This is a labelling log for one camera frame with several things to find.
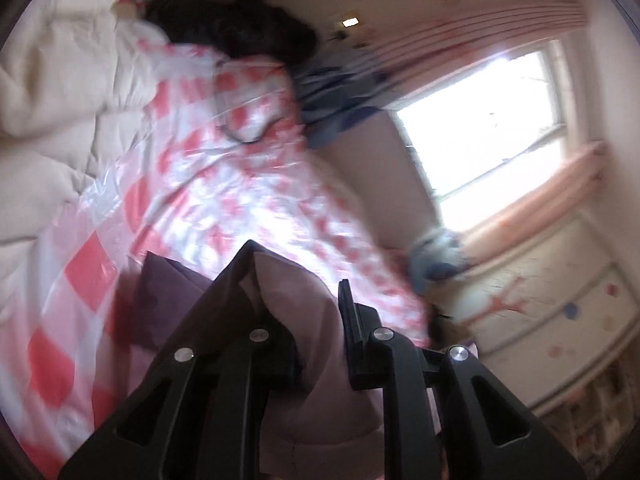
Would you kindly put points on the blue patterned curtain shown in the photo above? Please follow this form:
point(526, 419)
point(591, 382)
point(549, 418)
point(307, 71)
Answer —
point(339, 87)
point(435, 259)

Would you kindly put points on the blue patterned curtain left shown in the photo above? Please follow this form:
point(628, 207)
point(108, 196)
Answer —
point(339, 87)

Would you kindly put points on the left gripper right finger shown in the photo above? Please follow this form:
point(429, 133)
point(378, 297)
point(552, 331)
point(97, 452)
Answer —
point(445, 415)

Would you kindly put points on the lilac and purple garment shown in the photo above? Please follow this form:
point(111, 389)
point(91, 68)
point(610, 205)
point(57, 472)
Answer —
point(321, 430)

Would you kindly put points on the black clothing pile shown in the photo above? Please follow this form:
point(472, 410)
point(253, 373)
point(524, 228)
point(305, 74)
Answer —
point(239, 28)

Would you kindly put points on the white painted wardrobe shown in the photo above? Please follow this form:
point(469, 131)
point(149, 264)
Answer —
point(548, 318)

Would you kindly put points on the bright window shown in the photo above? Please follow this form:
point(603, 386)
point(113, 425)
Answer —
point(486, 137)

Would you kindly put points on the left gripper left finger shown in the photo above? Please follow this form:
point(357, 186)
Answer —
point(198, 413)

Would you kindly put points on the blue patterned curtain right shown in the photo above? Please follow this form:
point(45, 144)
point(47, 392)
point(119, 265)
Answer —
point(435, 259)

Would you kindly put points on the pink padded headboard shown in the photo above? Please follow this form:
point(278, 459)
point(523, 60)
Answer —
point(373, 160)

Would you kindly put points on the cream quilted duvet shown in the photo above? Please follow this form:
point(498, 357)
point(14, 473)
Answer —
point(74, 85)

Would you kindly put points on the pink checkered plastic sheet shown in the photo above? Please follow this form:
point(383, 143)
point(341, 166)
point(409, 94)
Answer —
point(224, 161)

